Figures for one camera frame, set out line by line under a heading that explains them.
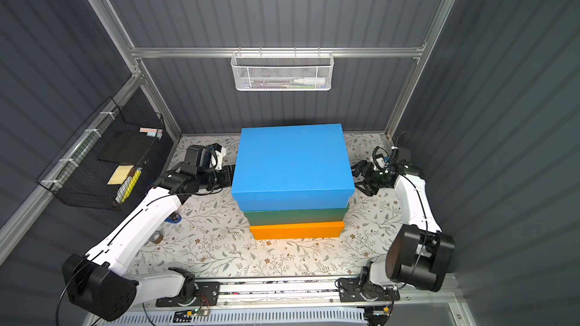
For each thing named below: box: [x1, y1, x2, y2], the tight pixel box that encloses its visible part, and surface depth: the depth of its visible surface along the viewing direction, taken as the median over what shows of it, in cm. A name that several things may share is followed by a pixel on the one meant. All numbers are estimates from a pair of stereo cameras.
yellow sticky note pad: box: [107, 164, 135, 185], surface depth 74 cm
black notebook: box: [97, 127, 157, 165], surface depth 79 cm
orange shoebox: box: [249, 221, 345, 240], surface depth 86 cm
